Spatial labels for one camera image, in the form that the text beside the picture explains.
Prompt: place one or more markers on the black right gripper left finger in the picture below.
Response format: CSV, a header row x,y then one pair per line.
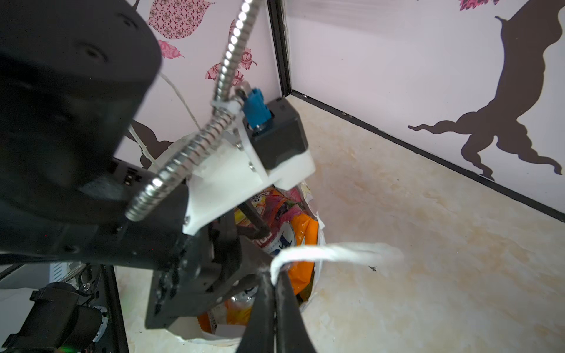
x,y
259,336

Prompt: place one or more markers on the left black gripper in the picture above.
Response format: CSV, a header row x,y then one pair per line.
x,y
215,264

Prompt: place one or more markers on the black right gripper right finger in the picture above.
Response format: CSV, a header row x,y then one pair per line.
x,y
291,335

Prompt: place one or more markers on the Fox's fruits oval candy bag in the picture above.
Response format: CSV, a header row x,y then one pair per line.
x,y
285,215

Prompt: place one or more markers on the white patterned paper bag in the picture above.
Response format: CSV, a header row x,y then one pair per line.
x,y
381,256

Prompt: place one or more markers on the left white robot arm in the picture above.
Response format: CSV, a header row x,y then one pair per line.
x,y
73,76

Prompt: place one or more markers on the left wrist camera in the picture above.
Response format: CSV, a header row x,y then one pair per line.
x,y
267,147

